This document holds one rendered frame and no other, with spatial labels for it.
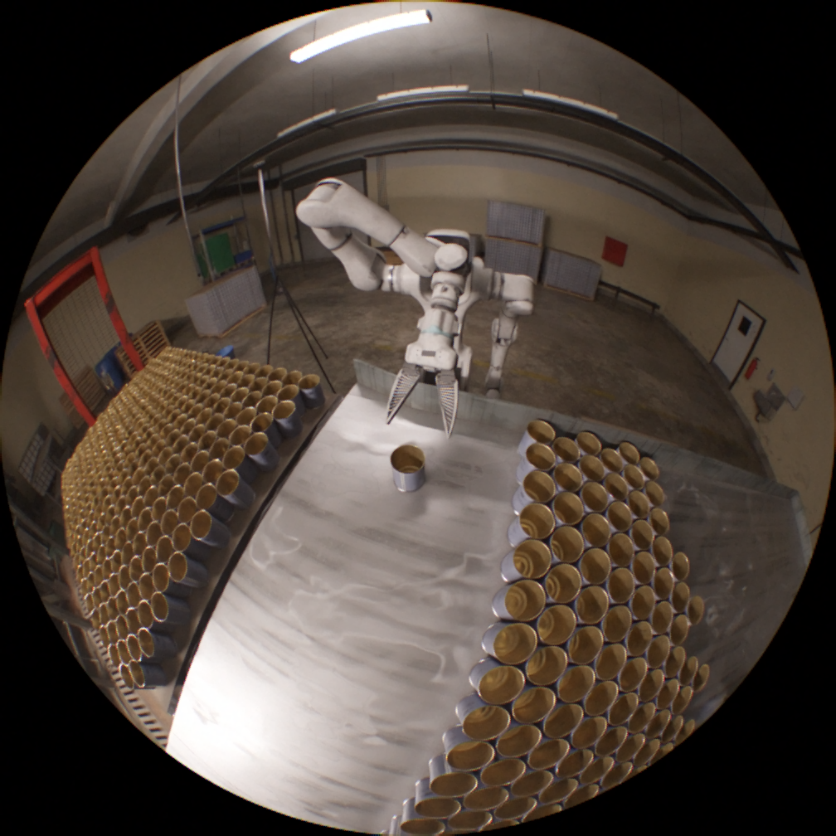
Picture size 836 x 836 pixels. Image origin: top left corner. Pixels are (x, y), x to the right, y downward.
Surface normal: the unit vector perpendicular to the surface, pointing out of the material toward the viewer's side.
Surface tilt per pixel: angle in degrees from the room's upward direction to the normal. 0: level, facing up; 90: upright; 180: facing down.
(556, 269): 91
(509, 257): 91
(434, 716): 0
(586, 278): 89
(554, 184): 90
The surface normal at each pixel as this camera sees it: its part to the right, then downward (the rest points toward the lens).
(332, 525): -0.01, -0.69
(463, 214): -0.32, 0.69
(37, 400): 0.95, 0.22
